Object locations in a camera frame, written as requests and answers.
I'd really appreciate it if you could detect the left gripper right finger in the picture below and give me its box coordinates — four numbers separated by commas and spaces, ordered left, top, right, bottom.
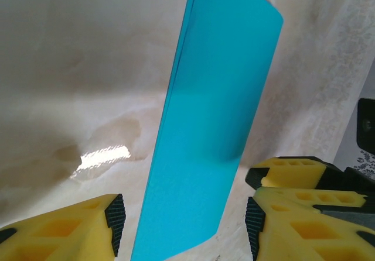
247, 190, 375, 261

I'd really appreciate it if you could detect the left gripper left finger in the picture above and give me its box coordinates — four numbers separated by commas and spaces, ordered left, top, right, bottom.
0, 193, 127, 261

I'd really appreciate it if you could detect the blue paper sheet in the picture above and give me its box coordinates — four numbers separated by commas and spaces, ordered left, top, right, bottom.
130, 0, 284, 261

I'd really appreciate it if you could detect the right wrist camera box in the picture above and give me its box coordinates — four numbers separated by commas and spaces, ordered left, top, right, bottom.
356, 98, 375, 150

